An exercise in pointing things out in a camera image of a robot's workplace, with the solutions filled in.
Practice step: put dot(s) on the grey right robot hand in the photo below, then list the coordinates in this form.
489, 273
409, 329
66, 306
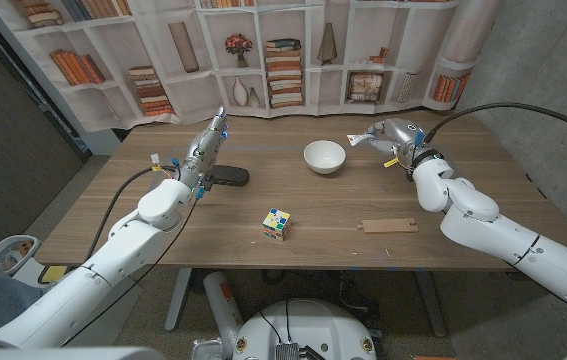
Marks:
403, 135

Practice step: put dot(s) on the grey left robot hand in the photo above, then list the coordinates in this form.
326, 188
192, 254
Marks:
202, 147

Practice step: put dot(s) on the white toothpaste tube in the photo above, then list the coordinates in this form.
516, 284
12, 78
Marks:
358, 138

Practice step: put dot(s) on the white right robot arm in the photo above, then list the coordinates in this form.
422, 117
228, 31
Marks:
503, 230

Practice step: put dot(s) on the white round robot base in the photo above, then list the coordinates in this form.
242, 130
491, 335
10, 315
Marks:
308, 325

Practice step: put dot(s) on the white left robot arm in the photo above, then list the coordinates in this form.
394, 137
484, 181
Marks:
98, 280

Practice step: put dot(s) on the black glasses case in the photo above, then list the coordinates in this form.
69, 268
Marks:
230, 176

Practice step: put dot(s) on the white ceramic bowl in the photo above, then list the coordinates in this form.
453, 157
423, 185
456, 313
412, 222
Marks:
324, 156

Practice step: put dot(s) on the flat wooden toy block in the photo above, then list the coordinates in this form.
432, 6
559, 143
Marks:
388, 226

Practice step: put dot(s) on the multicoloured Rubik's cube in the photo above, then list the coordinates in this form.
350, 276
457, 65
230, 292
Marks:
276, 225

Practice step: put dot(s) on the printed bookshelf backdrop cloth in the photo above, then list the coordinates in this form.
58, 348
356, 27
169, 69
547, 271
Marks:
283, 55

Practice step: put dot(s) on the grey metal table leg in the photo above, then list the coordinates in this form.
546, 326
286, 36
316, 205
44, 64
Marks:
432, 305
179, 300

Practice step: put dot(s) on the white roll with orange label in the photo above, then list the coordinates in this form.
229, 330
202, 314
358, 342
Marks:
223, 310

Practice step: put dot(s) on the yellow flat pad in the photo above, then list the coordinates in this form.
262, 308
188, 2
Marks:
53, 273

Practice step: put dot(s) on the silver foil tray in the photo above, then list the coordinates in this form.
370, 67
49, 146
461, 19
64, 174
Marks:
208, 350

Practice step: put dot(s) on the grey finned electronics module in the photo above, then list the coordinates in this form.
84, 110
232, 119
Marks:
287, 351

